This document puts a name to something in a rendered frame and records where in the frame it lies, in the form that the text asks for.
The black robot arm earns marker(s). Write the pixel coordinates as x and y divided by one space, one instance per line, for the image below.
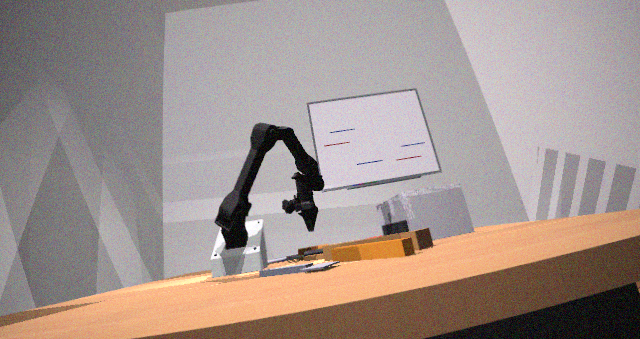
235 207

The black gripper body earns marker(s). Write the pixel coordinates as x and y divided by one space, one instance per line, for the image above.
306 201

